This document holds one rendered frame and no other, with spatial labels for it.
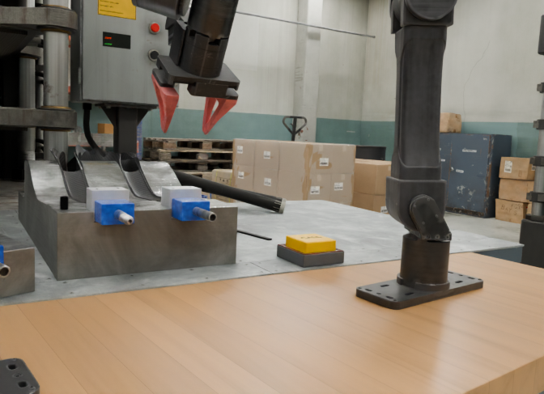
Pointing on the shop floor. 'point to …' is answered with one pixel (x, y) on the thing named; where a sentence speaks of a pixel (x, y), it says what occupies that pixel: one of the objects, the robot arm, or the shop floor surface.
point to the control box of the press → (115, 60)
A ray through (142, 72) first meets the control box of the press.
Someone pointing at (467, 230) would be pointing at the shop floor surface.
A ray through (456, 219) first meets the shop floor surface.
